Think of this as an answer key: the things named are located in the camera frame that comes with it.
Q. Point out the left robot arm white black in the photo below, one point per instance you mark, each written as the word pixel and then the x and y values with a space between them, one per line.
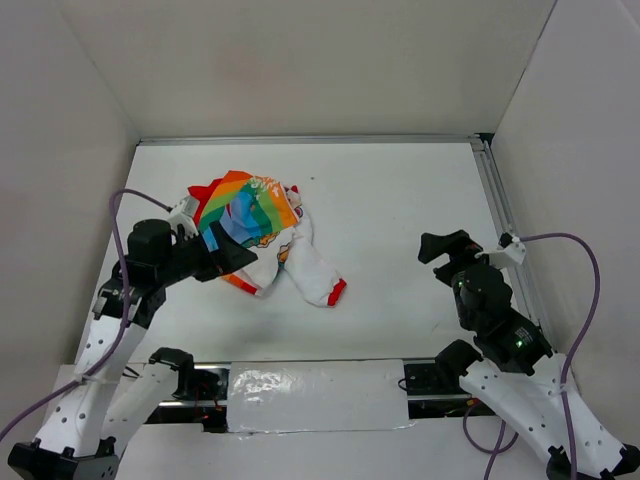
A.
pixel 90 428

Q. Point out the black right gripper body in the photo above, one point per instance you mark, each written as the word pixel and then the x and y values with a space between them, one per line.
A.
pixel 449 271

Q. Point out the aluminium frame rail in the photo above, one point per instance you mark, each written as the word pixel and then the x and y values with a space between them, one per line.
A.
pixel 369 204

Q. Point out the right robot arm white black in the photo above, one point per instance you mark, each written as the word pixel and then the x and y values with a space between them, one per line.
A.
pixel 511 368

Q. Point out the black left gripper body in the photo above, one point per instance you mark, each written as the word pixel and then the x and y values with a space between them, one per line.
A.
pixel 192 258

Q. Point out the rainbow white children's jacket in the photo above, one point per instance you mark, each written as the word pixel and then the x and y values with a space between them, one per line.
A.
pixel 269 219

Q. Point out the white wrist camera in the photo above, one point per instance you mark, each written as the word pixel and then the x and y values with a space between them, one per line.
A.
pixel 181 218
pixel 510 252

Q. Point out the silver foil tape panel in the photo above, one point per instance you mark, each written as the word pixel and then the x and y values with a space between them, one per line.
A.
pixel 296 397

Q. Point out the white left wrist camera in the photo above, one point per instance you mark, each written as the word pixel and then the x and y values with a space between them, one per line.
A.
pixel 181 218

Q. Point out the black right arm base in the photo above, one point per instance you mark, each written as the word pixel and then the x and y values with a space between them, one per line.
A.
pixel 432 385

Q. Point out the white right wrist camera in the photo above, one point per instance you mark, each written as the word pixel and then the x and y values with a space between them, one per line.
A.
pixel 510 252

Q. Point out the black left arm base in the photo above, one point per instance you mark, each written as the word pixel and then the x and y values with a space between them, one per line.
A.
pixel 200 396

